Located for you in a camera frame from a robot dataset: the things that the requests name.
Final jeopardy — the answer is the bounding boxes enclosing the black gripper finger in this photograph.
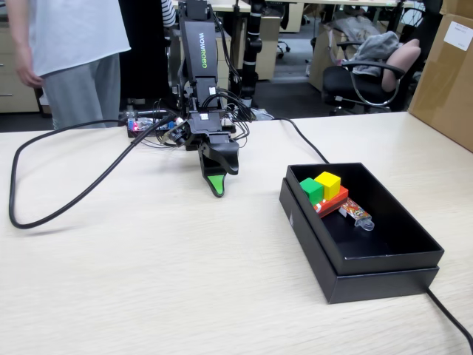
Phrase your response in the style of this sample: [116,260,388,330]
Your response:
[197,144,228,198]
[208,141,241,176]

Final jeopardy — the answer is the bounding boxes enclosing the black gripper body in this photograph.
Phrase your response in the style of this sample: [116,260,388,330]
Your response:
[188,111,234,147]

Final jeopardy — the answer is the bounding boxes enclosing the green wooden cube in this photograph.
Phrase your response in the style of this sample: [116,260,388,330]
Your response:
[299,177,324,206]

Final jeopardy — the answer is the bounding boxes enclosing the yellow wooden cube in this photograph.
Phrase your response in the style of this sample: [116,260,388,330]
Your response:
[314,171,341,200]

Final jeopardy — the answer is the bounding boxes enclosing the orange white snack box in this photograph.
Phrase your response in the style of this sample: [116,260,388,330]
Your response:
[313,184,350,219]

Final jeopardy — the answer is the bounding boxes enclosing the standing person's forearm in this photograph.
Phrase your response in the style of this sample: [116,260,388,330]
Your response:
[5,0,33,71]

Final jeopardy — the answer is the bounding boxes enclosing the black cardboard box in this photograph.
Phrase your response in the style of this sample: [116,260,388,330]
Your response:
[285,161,445,277]

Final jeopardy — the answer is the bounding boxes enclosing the large brown cardboard box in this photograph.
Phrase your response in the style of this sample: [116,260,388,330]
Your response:
[408,13,473,153]

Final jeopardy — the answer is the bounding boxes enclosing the standing person's hand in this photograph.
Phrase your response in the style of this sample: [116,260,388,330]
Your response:
[16,62,44,89]

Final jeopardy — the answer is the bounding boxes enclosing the blue controller board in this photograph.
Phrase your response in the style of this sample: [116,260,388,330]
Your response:
[126,116,177,138]

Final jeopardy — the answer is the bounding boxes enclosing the black pole with grey bands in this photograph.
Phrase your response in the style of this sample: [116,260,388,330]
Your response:
[242,0,264,108]

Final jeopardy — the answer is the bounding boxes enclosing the black chrome office chair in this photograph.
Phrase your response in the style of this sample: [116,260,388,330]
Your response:
[322,10,440,116]

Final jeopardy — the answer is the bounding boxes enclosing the colourful candy packet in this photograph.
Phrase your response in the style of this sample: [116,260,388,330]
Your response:
[338,198,376,233]

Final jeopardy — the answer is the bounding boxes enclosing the person in white shirt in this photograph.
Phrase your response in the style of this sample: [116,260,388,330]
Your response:
[5,0,132,130]

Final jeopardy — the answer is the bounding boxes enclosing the clear plastic bag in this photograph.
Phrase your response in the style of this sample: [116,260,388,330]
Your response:
[330,14,374,36]

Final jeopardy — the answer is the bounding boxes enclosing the grey cloth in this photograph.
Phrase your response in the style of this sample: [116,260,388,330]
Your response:
[353,31,402,73]

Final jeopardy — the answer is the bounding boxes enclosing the pink cushion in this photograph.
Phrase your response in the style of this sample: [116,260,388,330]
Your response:
[381,38,422,92]

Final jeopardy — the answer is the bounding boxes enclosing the beige drawer cabinet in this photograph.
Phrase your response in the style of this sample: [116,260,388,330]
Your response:
[0,21,41,114]

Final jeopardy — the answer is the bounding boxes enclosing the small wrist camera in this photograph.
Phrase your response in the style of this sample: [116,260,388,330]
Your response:
[168,124,191,148]

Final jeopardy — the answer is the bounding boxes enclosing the thick black camera cable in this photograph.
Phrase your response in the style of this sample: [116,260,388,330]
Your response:
[7,114,178,230]

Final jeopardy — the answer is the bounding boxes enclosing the black power cable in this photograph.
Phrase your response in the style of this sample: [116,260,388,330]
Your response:
[273,117,473,345]

